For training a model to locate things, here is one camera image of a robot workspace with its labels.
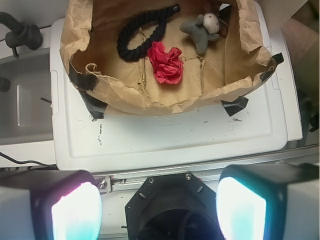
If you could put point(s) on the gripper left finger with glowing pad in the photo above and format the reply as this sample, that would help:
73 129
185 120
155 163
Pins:
49 205

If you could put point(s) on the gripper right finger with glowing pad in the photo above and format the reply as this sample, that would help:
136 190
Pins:
269 201

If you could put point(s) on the gray stuffed animal toy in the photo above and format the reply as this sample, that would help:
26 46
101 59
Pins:
204 29

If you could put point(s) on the white plastic bin lid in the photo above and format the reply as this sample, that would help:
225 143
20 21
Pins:
112 115

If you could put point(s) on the crumpled red paper ball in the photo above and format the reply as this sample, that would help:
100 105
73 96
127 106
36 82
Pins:
167 66

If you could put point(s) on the brown paper bag tray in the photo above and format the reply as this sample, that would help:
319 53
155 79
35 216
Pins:
104 47

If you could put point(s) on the black octagonal mount plate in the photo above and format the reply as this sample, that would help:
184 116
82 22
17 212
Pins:
173 207

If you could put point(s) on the aluminum extrusion rail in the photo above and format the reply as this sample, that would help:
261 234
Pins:
208 171

